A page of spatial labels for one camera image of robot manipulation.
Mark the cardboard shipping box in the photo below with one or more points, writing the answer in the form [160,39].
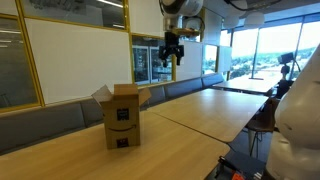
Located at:
[121,126]

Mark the yellow window frame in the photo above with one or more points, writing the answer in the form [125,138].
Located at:
[29,50]

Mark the wooden camera mounting plate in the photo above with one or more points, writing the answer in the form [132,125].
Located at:
[186,32]

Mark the red orange small item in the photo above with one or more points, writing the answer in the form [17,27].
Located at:
[238,176]

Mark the brown chair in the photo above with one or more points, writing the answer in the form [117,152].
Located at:
[265,121]

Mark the grey upholstered bench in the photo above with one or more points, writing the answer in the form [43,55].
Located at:
[50,126]

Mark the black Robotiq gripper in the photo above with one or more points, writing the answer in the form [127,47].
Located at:
[172,42]

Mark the white pendant lamp shade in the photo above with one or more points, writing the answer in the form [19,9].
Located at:
[231,21]
[255,20]

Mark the white framed display board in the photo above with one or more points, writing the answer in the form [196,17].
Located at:
[160,66]
[141,65]

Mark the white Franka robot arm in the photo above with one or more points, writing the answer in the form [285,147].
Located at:
[300,116]

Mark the black equipment case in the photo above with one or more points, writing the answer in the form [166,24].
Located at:
[243,163]

